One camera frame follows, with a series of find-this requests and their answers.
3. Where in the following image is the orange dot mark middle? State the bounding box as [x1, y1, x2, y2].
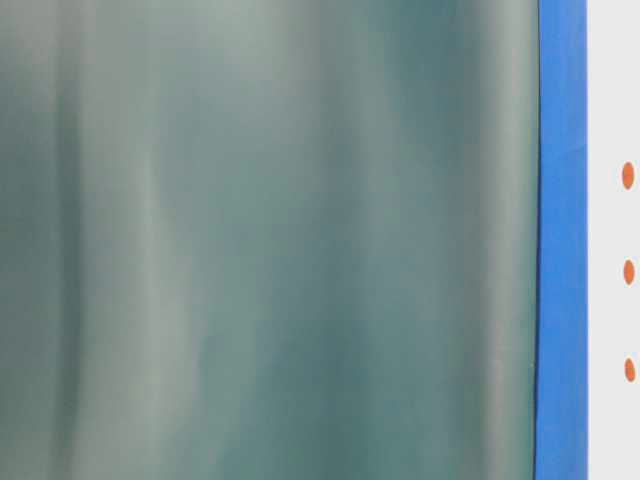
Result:
[623, 259, 635, 285]

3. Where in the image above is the orange dot mark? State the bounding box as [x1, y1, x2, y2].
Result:
[621, 162, 635, 190]
[624, 358, 636, 382]
[623, 259, 635, 285]

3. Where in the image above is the green backdrop curtain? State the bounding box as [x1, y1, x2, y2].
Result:
[1, 1, 539, 479]

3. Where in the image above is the blue table cloth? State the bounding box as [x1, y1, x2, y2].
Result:
[534, 1, 588, 479]

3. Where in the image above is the white work board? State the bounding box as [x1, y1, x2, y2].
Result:
[587, 1, 639, 479]

